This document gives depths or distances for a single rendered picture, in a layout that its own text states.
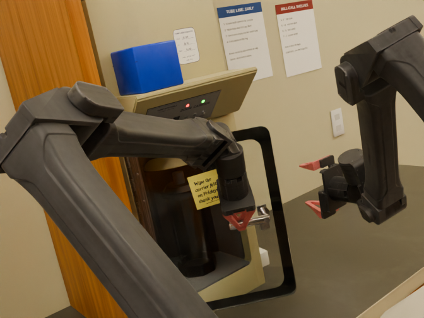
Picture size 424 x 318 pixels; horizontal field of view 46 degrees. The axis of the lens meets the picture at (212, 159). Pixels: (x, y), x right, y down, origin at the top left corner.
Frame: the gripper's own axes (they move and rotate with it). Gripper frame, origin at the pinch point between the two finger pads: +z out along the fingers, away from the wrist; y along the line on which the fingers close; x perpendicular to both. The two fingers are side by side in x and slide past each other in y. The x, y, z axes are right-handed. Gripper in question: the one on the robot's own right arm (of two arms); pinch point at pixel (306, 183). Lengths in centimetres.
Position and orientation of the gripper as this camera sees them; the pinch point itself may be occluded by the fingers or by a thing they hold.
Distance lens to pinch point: 126.1
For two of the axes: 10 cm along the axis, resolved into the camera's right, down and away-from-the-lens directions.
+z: -6.0, -0.6, 8.0
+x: -7.7, 2.9, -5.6
